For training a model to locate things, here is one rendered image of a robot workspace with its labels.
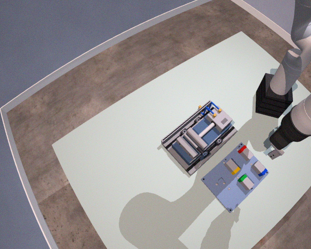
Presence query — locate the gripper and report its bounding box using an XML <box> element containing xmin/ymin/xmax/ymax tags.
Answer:
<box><xmin>268</xmin><ymin>98</ymin><xmax>311</xmax><ymax>160</ymax></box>

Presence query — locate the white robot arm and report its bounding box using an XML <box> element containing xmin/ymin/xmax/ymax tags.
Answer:
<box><xmin>270</xmin><ymin>0</ymin><xmax>311</xmax><ymax>118</ymax></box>

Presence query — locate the pale pink block with red end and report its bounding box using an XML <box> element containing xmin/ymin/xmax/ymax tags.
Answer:
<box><xmin>238</xmin><ymin>145</ymin><xmax>253</xmax><ymax>161</ymax></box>

